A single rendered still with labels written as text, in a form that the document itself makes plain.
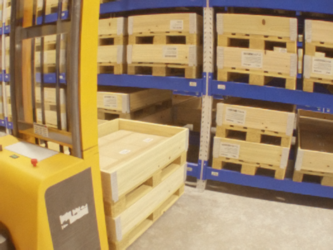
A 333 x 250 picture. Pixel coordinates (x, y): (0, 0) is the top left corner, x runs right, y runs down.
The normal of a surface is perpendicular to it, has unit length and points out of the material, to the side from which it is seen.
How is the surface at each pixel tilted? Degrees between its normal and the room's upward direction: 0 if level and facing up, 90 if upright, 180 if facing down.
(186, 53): 90
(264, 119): 90
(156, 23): 90
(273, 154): 90
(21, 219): 74
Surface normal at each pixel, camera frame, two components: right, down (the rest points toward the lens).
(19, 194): -0.44, -0.08
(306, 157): -0.46, 0.19
